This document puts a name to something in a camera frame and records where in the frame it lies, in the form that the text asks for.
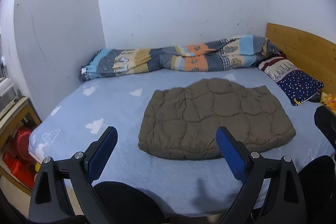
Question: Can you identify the light blue bed sheet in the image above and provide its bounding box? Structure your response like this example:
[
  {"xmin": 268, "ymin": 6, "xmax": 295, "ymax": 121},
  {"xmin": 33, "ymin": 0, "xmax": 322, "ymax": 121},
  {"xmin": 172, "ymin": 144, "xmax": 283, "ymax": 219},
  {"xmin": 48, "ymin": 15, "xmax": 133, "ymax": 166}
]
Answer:
[{"xmin": 28, "ymin": 67, "xmax": 335, "ymax": 216}]

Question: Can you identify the red plastic basin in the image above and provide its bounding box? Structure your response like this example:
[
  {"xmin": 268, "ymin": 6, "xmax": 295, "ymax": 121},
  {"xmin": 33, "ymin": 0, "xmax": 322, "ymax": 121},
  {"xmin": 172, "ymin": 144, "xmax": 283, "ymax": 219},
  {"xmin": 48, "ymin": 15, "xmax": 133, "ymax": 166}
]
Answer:
[
  {"xmin": 3, "ymin": 152, "xmax": 36, "ymax": 190},
  {"xmin": 14, "ymin": 127, "xmax": 37, "ymax": 161}
]

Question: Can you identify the person's left leg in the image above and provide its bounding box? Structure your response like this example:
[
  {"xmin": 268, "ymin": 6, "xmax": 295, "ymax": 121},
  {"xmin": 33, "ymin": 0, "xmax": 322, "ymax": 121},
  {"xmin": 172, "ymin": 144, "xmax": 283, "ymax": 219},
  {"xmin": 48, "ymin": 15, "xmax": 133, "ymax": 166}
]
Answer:
[{"xmin": 93, "ymin": 181, "xmax": 166, "ymax": 224}]

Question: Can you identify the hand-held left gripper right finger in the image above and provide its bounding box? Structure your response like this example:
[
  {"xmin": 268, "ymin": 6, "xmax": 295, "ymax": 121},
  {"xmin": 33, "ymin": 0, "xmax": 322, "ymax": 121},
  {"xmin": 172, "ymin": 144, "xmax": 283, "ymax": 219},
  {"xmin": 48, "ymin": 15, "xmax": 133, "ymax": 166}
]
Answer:
[{"xmin": 216, "ymin": 127, "xmax": 307, "ymax": 224}]

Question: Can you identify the wooden shelf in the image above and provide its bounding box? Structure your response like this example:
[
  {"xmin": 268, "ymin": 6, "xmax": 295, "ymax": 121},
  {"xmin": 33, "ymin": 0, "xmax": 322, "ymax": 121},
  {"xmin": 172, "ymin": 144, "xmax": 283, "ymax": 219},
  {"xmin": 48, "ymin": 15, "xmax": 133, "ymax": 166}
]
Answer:
[{"xmin": 0, "ymin": 97, "xmax": 42, "ymax": 195}]

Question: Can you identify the starry navy pillow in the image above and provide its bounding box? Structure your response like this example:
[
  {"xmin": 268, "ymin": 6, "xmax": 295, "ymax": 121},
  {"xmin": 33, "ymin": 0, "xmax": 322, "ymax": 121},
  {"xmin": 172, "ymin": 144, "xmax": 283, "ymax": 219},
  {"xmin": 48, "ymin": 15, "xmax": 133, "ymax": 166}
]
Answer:
[{"xmin": 258, "ymin": 52, "xmax": 324, "ymax": 106}]

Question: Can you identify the white plastic container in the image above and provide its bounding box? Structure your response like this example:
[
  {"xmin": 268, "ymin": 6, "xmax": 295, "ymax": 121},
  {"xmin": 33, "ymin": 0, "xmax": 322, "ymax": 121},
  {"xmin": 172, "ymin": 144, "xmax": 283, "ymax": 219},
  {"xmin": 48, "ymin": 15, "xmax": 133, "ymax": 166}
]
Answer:
[{"xmin": 0, "ymin": 77, "xmax": 16, "ymax": 109}]

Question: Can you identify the yellow crumpled object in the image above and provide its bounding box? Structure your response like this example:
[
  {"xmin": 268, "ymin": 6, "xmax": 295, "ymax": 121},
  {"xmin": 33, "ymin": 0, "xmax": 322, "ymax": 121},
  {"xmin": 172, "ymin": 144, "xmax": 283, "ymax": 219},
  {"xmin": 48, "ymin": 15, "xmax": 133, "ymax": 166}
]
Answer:
[{"xmin": 320, "ymin": 92, "xmax": 336, "ymax": 111}]

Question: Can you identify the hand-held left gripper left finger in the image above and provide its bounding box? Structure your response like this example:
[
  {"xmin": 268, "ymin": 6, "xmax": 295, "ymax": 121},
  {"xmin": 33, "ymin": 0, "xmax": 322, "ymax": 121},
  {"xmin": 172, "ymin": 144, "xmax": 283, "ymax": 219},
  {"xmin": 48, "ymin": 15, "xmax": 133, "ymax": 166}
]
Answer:
[{"xmin": 28, "ymin": 126, "xmax": 118, "ymax": 224}]

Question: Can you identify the brown padded jacket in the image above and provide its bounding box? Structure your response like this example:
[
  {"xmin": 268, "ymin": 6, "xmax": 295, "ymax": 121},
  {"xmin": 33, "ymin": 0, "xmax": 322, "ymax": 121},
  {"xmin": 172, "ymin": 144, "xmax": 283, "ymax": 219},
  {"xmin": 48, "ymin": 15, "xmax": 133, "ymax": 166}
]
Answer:
[{"xmin": 138, "ymin": 78, "xmax": 297, "ymax": 161}]

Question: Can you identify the wooden headboard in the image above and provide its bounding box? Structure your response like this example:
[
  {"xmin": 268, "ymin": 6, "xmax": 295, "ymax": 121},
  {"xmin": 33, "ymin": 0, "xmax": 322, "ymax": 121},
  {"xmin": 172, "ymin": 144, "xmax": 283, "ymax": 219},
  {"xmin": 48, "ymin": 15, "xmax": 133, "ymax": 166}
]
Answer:
[{"xmin": 266, "ymin": 23, "xmax": 336, "ymax": 94}]

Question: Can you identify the person's leg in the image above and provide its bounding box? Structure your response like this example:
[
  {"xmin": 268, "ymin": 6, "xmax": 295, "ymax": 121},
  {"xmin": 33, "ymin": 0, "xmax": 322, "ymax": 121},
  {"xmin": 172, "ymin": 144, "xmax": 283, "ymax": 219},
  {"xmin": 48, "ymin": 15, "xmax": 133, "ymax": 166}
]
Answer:
[
  {"xmin": 298, "ymin": 155, "xmax": 336, "ymax": 214},
  {"xmin": 93, "ymin": 181, "xmax": 166, "ymax": 224}
]

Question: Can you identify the person's right leg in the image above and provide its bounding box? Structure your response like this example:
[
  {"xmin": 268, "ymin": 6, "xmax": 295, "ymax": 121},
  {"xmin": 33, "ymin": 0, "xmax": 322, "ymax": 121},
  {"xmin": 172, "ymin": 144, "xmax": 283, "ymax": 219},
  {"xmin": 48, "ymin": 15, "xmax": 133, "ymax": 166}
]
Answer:
[{"xmin": 298, "ymin": 155, "xmax": 336, "ymax": 214}]

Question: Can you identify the patchwork cartoon quilt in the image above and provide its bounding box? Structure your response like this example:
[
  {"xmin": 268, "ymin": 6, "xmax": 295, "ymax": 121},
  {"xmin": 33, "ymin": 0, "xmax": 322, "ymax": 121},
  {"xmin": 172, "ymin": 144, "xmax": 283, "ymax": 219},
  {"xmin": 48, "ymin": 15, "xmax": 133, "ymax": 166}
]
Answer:
[{"xmin": 79, "ymin": 34, "xmax": 280, "ymax": 82}]

